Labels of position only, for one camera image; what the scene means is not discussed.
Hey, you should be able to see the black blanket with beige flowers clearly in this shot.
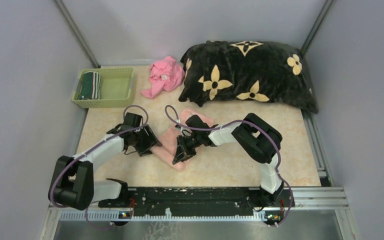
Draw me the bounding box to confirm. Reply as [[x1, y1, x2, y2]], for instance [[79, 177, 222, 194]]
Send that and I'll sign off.
[[178, 40, 319, 114]]

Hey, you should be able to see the green white striped towel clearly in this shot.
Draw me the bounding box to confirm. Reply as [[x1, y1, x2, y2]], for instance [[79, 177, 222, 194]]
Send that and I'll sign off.
[[77, 71, 102, 100]]

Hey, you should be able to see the light salmon pink towel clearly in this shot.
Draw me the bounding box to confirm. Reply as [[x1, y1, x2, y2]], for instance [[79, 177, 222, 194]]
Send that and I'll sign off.
[[150, 107, 215, 171]]

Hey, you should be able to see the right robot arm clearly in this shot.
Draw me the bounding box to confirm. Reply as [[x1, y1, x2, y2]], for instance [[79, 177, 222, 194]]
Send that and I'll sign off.
[[172, 113, 284, 206]]

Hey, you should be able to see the bright pink crumpled towel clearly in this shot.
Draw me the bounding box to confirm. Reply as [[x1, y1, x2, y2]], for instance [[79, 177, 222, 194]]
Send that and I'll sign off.
[[141, 56, 185, 99]]

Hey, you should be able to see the green perforated plastic basket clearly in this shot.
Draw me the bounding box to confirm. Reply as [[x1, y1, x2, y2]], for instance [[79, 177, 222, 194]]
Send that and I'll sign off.
[[71, 67, 135, 109]]

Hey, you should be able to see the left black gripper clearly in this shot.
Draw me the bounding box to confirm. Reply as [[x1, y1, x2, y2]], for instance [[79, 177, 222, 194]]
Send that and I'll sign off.
[[132, 124, 162, 157]]

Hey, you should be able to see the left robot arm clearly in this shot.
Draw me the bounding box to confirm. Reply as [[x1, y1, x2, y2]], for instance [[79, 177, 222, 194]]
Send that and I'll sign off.
[[48, 112, 162, 211]]

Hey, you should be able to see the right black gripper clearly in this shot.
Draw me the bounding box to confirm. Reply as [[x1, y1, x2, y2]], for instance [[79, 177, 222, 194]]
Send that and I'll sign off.
[[174, 132, 203, 165]]

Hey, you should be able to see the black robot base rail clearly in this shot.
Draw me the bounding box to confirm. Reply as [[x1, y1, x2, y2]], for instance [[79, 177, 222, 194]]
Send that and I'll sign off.
[[98, 187, 295, 222]]

